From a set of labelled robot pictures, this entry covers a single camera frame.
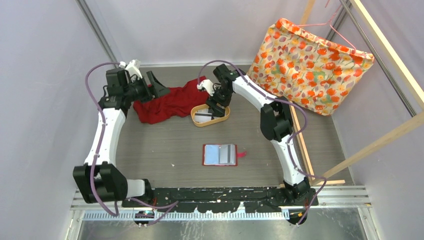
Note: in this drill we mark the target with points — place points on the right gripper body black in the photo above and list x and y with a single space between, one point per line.
221 96

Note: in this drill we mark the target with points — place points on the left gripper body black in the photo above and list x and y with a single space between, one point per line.
139 90

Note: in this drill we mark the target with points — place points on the yellow oval tray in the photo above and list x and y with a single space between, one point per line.
205 108

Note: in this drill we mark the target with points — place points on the white magnetic stripe card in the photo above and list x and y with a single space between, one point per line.
227 155

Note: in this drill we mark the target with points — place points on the red card holder wallet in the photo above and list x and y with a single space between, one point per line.
210 153

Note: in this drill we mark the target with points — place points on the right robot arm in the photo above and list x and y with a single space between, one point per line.
276 122

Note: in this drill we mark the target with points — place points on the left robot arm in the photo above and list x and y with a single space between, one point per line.
98 178

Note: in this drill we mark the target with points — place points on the red cloth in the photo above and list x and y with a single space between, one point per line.
179 102

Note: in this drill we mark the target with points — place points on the floral fabric bag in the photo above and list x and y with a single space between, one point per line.
306 69

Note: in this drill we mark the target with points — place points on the pink clothes hanger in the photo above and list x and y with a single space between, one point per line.
305 16

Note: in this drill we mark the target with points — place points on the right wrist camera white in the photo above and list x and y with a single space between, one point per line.
206 86

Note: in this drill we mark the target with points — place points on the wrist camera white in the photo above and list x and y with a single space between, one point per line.
133 69
206 86

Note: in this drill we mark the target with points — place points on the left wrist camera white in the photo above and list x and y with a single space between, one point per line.
133 69

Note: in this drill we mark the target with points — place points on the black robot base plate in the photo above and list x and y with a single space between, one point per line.
268 199

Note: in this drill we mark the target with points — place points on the wooden frame rack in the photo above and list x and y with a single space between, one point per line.
381 124

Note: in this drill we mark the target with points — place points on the aluminium frame rail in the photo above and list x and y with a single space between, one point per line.
146 215

